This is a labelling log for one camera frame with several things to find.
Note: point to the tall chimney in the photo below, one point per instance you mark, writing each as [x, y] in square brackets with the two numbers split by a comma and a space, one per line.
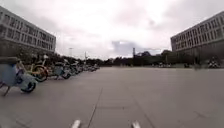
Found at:
[134, 53]

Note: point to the row of trees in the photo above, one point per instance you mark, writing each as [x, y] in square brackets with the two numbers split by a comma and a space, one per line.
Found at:
[146, 59]

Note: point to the grey paved plaza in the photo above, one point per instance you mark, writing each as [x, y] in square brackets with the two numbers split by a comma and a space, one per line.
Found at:
[140, 96]

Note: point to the robot's own part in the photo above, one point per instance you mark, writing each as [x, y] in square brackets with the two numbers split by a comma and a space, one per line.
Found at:
[76, 124]
[136, 124]

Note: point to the row of parked bicycles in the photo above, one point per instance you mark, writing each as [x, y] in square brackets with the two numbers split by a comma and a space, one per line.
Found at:
[40, 71]

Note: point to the grey office building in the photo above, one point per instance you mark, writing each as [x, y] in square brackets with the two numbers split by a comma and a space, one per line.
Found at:
[200, 36]
[23, 35]

